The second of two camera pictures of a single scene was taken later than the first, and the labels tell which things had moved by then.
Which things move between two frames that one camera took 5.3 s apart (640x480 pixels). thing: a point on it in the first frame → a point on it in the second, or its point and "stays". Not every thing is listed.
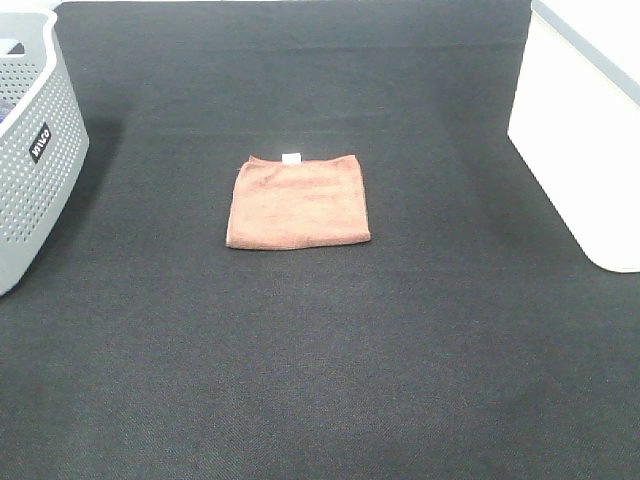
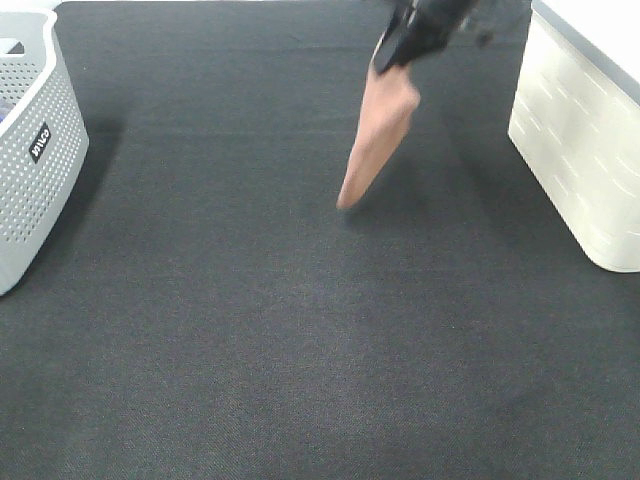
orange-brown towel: (289, 202) → (388, 104)
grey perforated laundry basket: (44, 142) stays
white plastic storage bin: (575, 121) stays
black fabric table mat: (469, 338) stays
